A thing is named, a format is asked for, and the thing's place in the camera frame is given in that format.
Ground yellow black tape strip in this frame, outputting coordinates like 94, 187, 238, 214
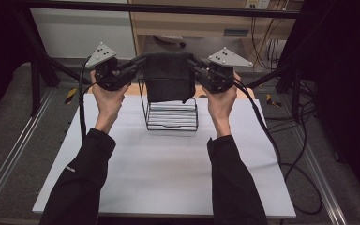
64, 87, 79, 105
265, 93, 283, 108

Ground aluminium floor rail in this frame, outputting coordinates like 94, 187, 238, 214
290, 121, 349, 225
0, 88, 56, 215

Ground hanging black cable bundle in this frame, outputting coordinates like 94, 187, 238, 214
250, 16, 284, 71

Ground black metal frame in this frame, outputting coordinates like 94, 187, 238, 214
12, 0, 308, 123

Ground right hand-held gripper cable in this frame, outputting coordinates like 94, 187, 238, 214
233, 78, 323, 216

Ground person's right hand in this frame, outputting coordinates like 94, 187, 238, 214
201, 71, 242, 132

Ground person's left hand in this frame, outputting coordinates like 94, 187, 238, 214
89, 69, 131, 128

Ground black wire rack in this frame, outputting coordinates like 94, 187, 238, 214
137, 78, 200, 132

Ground hand-held gripper cable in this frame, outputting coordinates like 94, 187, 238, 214
78, 55, 92, 143
233, 78, 323, 216

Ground black towel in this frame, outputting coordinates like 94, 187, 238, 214
142, 52, 198, 104

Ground white cabinet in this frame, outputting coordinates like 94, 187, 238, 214
29, 7, 138, 61

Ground black floor cables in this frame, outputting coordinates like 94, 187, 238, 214
263, 79, 319, 135

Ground left hand-held gripper cable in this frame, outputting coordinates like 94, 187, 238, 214
78, 55, 92, 143

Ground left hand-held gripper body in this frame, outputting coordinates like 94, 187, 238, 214
84, 41, 127, 92

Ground light wooden desk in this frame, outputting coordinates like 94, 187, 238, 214
127, 0, 304, 69

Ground office chair base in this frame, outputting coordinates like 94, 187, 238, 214
153, 34, 188, 49

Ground white table board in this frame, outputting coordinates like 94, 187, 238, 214
32, 93, 297, 218

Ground white wall socket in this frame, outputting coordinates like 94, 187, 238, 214
245, 0, 272, 10

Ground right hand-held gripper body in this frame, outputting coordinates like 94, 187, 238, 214
205, 46, 254, 95

